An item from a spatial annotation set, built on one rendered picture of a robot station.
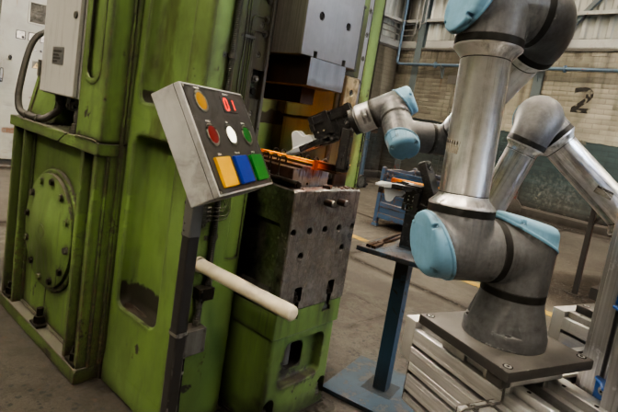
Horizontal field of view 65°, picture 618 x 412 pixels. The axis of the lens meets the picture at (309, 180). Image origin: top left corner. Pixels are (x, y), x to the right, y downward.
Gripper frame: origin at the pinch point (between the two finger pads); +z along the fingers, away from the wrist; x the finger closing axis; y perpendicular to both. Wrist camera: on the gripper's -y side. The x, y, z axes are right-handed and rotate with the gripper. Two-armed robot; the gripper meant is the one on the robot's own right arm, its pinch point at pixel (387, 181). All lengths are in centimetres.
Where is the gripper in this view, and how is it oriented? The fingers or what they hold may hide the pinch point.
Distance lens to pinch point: 159.9
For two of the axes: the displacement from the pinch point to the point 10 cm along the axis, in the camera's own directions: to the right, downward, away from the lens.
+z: -7.4, -2.0, 6.4
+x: 6.5, 0.0, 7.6
